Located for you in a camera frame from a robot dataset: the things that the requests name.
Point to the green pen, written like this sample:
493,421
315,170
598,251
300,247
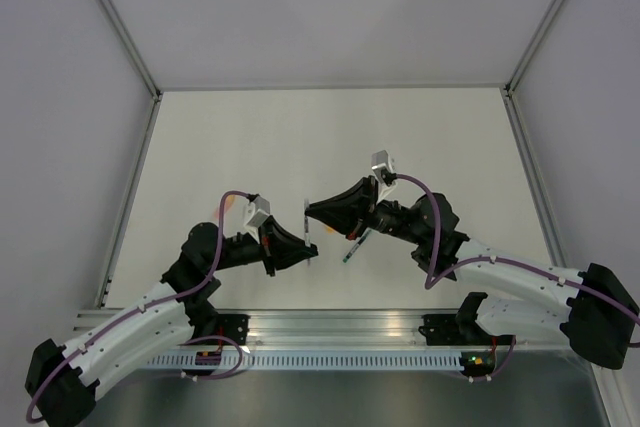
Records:
356,246

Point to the aluminium frame post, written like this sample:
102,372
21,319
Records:
128,46
509,90

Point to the left aluminium frame post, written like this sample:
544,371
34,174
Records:
128,46

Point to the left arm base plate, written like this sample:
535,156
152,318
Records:
233,326

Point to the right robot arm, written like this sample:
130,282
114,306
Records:
589,310

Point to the aluminium mounting rail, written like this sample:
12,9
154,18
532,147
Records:
360,329

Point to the right aluminium frame post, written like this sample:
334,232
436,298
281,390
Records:
509,90

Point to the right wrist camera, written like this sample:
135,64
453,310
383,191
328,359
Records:
382,166

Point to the grey purple pen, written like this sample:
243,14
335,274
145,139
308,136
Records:
307,237

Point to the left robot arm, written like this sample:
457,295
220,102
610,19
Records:
65,381

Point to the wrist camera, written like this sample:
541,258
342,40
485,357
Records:
255,213
382,166

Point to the white slotted cable duct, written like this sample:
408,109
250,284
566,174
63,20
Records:
307,360

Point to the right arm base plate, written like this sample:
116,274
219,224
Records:
445,330

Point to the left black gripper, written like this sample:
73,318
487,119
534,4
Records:
280,249

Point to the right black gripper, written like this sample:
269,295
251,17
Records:
349,211

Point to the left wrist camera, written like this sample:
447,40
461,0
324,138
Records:
255,213

